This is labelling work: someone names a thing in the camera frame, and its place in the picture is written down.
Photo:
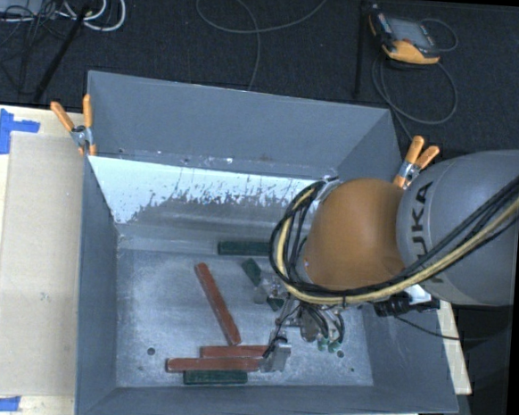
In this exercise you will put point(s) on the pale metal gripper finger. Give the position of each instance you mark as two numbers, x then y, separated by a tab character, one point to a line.
280	356
265	292

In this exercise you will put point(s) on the dark green flat block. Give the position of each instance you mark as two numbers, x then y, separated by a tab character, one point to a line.
243	248
252	269
215	377

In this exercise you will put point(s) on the red-brown flat block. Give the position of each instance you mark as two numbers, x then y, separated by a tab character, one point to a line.
211	365
218	304
230	351

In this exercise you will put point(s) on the grey metal bin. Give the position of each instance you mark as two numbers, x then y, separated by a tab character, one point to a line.
168	293

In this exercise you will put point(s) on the pale wood flat board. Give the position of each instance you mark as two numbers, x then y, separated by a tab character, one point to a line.
37	252

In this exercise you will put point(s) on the black cylinder on white bracket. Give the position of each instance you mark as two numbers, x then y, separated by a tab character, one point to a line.
392	306

